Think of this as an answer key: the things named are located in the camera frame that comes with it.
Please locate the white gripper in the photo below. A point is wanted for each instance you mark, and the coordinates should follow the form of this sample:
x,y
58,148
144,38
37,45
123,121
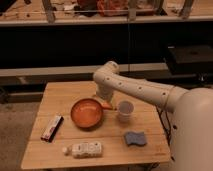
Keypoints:
x,y
105,93

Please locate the orange ceramic bowl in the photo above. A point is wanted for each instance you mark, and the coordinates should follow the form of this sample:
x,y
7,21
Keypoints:
x,y
86,113

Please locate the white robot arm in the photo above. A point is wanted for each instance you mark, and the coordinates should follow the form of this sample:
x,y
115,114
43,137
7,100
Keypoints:
x,y
191,143

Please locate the orange carrot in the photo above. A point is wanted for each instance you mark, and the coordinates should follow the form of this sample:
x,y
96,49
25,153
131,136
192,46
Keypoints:
x,y
107,106

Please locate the translucent plastic cup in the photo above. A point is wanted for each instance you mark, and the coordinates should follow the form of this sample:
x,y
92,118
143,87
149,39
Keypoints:
x,y
125,109

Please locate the wooden table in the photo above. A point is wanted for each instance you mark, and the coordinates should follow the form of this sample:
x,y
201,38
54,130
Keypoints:
x,y
58,98

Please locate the blue sponge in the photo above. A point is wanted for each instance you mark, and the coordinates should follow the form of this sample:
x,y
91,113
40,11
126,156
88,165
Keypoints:
x,y
135,138

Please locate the white plastic bottle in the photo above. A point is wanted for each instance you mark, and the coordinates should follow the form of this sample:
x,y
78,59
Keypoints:
x,y
84,150

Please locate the red black snack bar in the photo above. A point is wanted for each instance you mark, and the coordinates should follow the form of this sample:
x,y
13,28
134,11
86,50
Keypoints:
x,y
51,128

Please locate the black box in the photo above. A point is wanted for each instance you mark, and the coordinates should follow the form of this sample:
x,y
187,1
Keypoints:
x,y
189,59

